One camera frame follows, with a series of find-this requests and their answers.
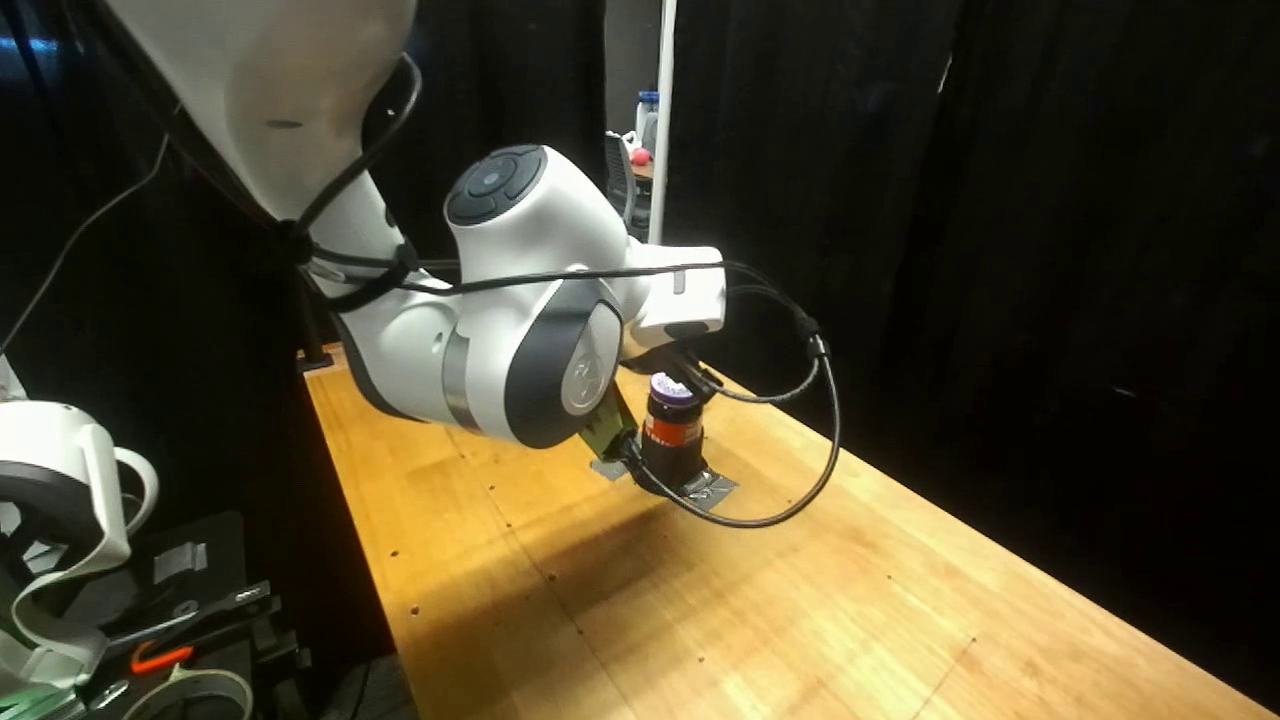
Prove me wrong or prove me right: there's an office chair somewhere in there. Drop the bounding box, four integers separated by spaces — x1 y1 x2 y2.
604 130 653 239

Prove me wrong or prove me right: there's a black curtain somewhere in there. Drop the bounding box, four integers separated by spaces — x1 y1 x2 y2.
664 0 1280 709

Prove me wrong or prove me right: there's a white strap loop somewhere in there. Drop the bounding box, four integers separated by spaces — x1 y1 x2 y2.
118 664 257 720

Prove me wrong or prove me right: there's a grey cable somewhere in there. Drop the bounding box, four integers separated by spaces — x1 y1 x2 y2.
0 130 173 353

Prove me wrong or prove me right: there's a white pole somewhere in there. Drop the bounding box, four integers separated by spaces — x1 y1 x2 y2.
647 0 679 246

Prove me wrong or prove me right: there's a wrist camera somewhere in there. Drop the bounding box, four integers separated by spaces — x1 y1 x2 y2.
578 385 641 483

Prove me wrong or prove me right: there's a black clamp with orange trigger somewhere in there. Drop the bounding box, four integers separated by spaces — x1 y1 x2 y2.
95 580 301 691

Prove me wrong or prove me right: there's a silver metal plate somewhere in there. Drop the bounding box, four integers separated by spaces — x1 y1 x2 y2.
590 455 739 514

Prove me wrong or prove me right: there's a dark bottle with orange label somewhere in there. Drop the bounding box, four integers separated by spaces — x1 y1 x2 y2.
640 372 707 493

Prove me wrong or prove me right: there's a white headset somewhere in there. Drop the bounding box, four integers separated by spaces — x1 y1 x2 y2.
0 398 161 701

